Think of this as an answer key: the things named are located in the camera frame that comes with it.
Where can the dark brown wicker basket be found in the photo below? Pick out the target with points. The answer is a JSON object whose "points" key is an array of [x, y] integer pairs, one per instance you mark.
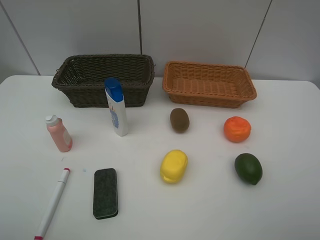
{"points": [[82, 78]]}

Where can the dark green whiteboard eraser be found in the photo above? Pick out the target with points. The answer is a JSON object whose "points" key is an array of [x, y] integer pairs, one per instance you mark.
{"points": [[105, 194]]}

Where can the white marker red cap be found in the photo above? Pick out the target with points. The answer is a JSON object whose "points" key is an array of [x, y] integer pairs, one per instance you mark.
{"points": [[52, 206]]}

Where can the orange wicker basket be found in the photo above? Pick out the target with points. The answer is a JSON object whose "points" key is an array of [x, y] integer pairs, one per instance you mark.
{"points": [[213, 85]]}

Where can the pink bottle white cap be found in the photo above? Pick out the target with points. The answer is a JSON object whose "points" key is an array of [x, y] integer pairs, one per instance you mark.
{"points": [[59, 133]]}

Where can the yellow lemon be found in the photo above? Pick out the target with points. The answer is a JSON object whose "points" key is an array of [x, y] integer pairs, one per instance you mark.
{"points": [[173, 166]]}

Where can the brown kiwi fruit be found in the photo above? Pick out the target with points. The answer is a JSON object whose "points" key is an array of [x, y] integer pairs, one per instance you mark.
{"points": [[179, 120]]}

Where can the orange tangerine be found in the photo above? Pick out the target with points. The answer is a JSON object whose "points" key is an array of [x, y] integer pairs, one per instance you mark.
{"points": [[237, 129]]}

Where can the white bottle blue cap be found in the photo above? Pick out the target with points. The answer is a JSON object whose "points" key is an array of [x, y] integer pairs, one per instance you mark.
{"points": [[116, 105]]}

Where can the dark green avocado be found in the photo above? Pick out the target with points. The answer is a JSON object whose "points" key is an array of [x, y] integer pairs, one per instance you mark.
{"points": [[248, 168]]}

